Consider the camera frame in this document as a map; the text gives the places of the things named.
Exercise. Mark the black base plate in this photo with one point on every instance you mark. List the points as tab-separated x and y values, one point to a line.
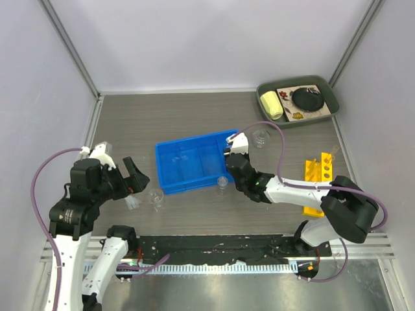
222	249

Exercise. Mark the blue divided plastic bin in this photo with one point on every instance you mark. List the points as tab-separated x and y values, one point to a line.
192	163

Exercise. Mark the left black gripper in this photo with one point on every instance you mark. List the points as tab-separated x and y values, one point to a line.
135	182

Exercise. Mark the slotted cable duct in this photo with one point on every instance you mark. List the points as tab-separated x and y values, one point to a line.
237	268

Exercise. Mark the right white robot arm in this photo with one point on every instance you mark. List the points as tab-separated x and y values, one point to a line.
348	212

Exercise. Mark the floral patterned card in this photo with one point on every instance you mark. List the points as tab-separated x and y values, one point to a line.
293	113

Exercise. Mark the yellow test tube rack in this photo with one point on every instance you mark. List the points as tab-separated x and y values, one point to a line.
324	173

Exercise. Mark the pale yellow cup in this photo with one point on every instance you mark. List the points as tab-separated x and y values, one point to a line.
272	105

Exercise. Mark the clear glass test tube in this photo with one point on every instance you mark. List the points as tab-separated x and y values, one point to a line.
332	153

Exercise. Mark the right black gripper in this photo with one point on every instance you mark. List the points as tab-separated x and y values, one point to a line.
246	155

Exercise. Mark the small clear glass beaker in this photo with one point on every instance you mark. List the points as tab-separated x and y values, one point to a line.
222	185

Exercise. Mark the clear glass flask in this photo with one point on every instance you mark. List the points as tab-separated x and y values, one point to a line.
260	138

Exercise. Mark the black round pouch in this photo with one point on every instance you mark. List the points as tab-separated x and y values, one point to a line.
308	99

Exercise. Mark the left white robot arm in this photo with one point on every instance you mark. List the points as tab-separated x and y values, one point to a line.
70	226

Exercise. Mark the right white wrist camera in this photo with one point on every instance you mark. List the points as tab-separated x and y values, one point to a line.
237	144

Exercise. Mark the grey plastic tray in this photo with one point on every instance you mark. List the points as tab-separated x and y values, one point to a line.
321	83

